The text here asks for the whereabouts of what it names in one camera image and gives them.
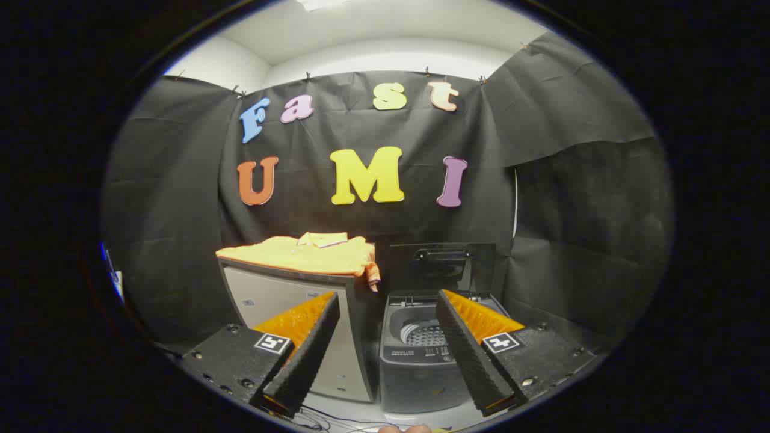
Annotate grey washing machine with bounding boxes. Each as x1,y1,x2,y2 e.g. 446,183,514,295
379,291,512,414

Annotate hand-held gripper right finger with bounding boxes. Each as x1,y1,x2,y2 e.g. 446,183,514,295
434,289,596,417

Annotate grey cabinet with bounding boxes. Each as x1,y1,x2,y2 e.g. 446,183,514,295
218,259,386,404

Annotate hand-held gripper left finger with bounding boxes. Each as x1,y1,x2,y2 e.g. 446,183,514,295
180,292,341,419

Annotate black cables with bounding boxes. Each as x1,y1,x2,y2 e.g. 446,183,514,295
295,406,386,433

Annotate orange polo shirt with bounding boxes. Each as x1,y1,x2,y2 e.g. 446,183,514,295
215,232,382,293

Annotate black backdrop cloth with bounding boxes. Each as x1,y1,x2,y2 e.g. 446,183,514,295
101,31,673,355

